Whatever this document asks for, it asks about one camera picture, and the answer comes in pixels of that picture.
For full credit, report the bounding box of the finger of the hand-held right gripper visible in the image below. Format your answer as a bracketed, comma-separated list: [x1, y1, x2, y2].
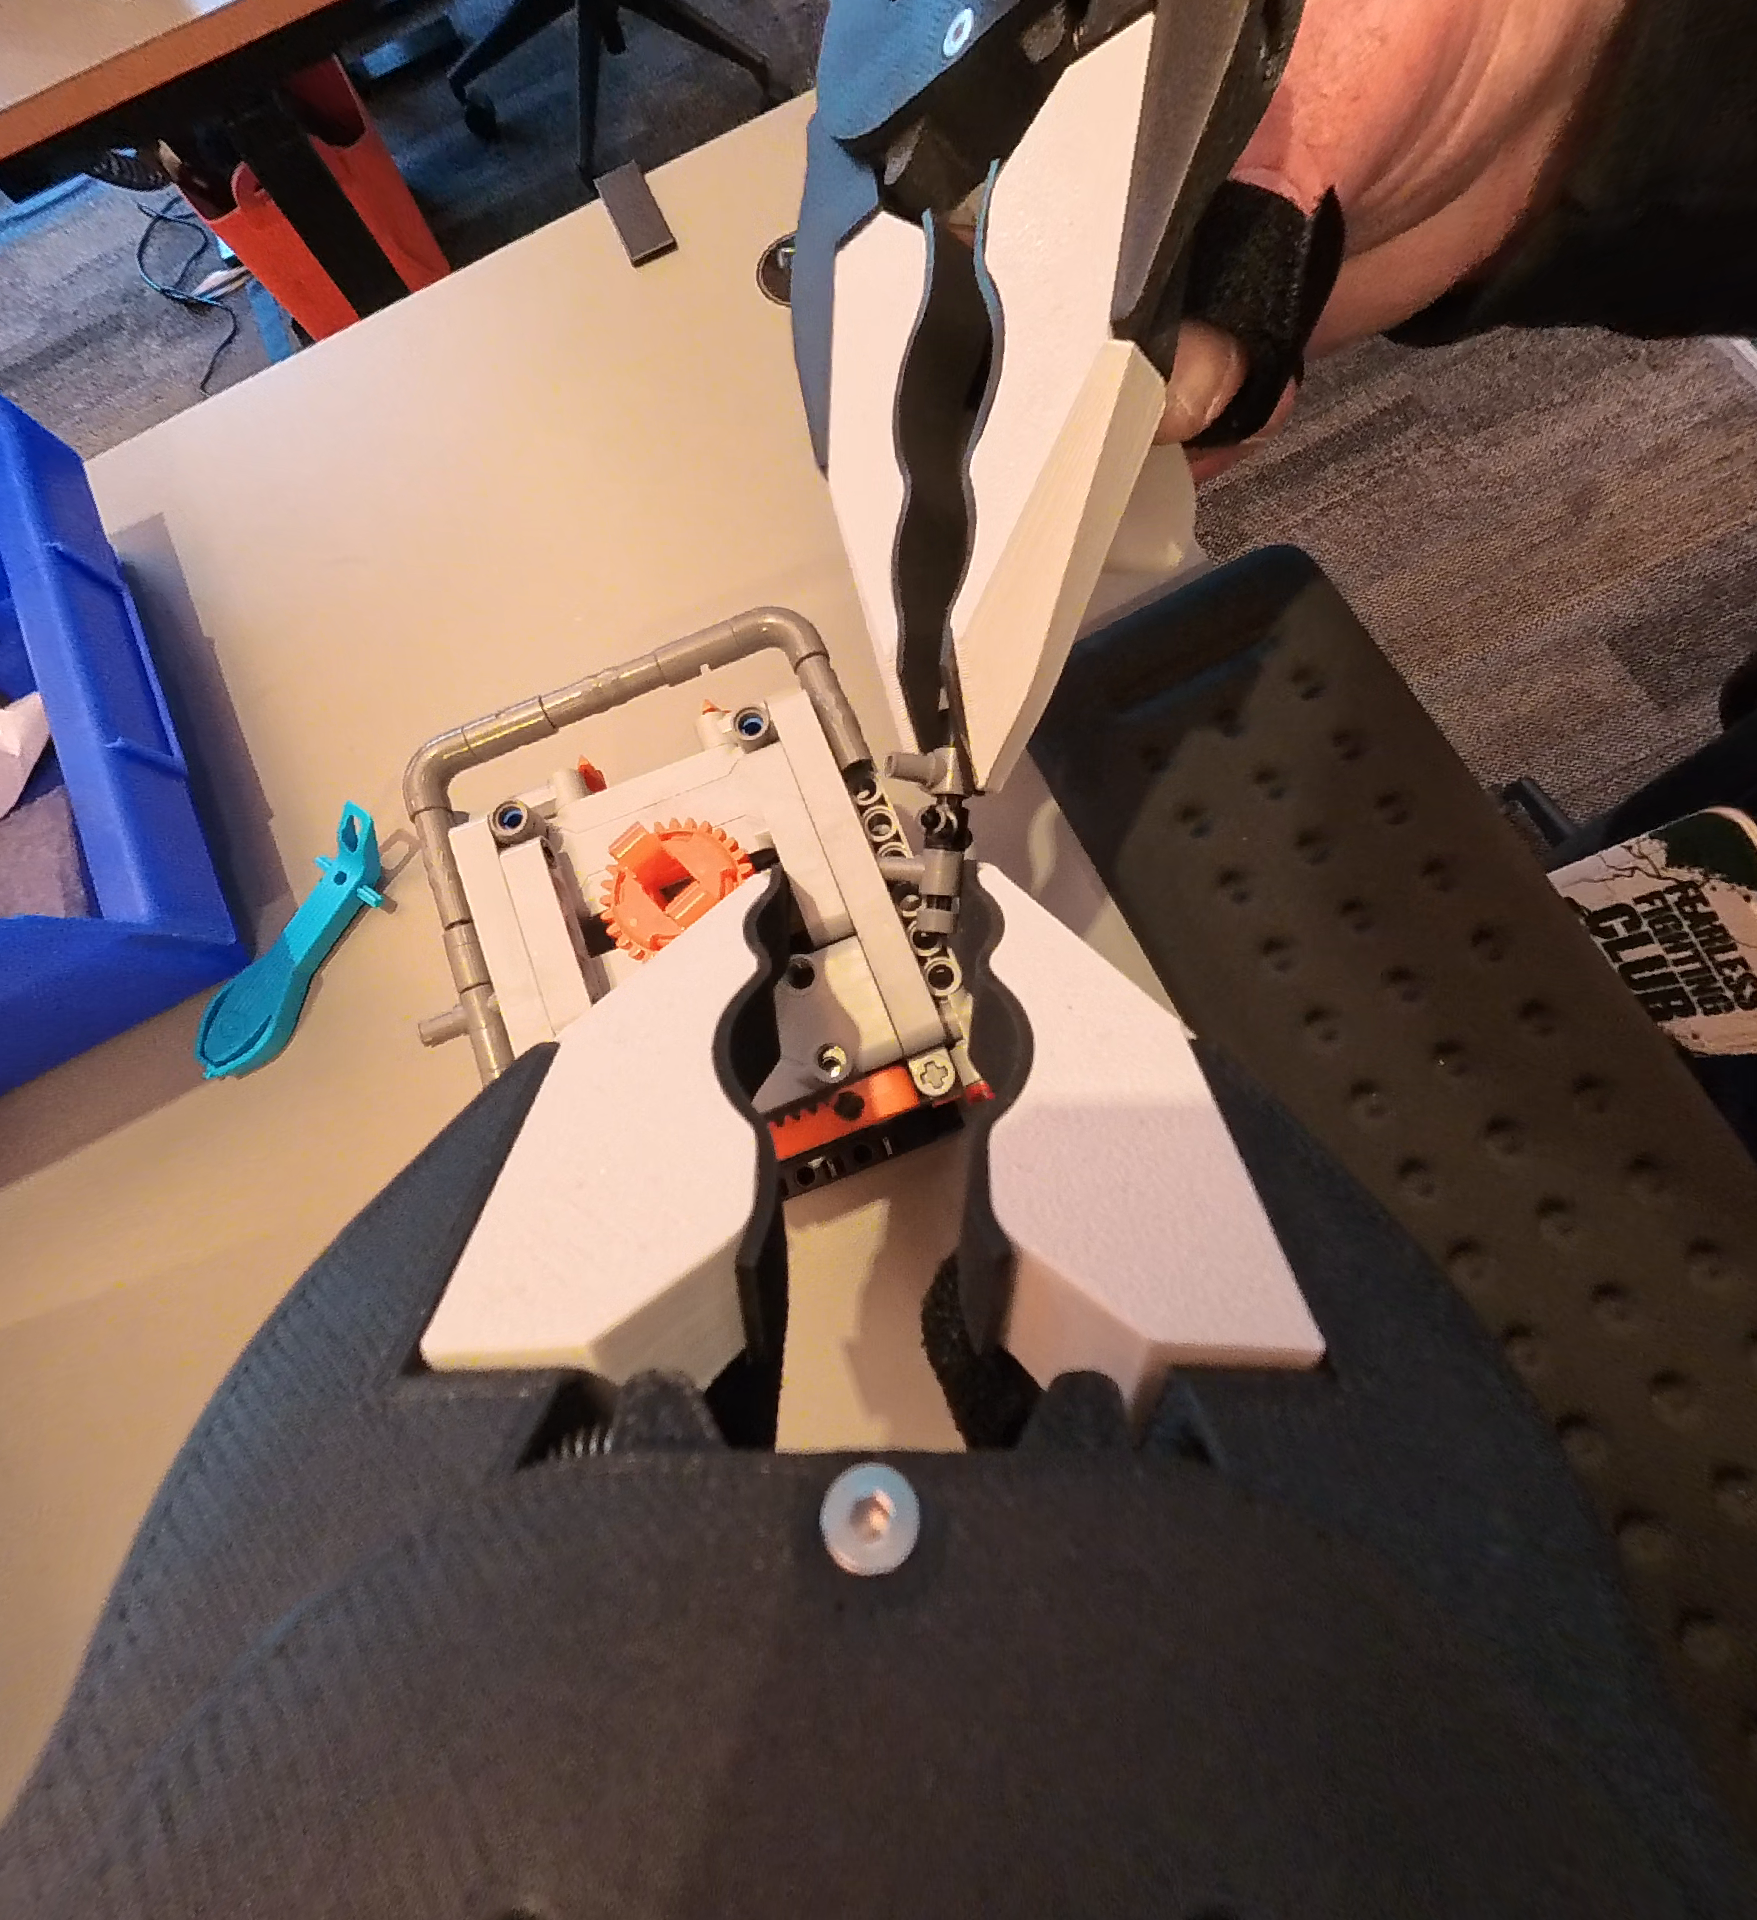
[939, 17, 1164, 788]
[818, 182, 999, 738]

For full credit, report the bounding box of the wooden desk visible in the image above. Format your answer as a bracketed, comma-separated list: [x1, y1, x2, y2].
[0, 0, 375, 206]

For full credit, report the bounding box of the small black table clip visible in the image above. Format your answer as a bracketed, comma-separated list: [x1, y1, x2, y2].
[594, 166, 689, 269]

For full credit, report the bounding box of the person's right hand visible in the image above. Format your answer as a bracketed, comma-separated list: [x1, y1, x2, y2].
[1159, 0, 1638, 445]

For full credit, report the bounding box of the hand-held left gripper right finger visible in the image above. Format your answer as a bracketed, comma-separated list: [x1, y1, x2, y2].
[954, 873, 1332, 1395]

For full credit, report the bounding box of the purple cloth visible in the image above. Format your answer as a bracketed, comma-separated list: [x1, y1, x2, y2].
[0, 787, 94, 926]

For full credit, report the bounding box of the red metal frame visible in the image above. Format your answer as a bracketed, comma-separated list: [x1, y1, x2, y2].
[175, 55, 465, 348]

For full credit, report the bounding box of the blue plastic bin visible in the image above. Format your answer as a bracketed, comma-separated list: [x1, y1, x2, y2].
[0, 340, 255, 1141]

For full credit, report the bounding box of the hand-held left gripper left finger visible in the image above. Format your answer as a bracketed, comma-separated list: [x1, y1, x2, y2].
[420, 879, 800, 1382]

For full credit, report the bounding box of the black white printed card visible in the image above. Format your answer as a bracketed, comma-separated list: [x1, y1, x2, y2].
[1548, 805, 1757, 1057]

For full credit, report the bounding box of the person's right forearm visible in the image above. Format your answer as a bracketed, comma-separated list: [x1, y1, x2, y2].
[1389, 0, 1757, 352]

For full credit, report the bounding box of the teal brick separator tool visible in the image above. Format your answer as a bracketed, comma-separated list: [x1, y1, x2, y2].
[199, 800, 400, 1084]

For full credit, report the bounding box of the grey toy brick model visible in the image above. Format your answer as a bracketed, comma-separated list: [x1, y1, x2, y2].
[415, 610, 1007, 1179]

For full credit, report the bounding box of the black office chair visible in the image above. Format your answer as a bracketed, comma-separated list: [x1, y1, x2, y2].
[443, 0, 797, 143]

